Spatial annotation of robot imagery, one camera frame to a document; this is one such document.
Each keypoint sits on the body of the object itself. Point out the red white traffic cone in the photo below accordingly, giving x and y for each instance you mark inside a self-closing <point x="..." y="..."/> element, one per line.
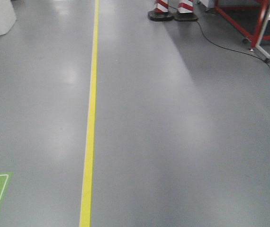
<point x="160" y="11"/>

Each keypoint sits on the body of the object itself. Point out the red metal frame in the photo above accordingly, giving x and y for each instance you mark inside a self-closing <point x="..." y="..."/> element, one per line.
<point x="257" y="32"/>

